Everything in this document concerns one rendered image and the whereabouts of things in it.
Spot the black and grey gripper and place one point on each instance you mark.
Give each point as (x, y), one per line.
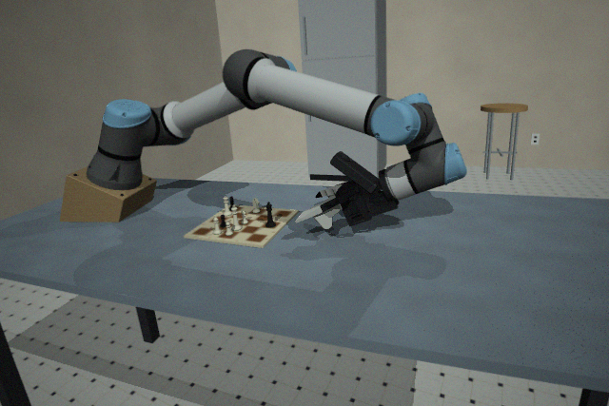
(357, 204)

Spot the brown and cream chessboard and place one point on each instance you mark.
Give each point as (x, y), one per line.
(254, 233)

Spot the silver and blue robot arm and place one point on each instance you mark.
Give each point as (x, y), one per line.
(129, 125)

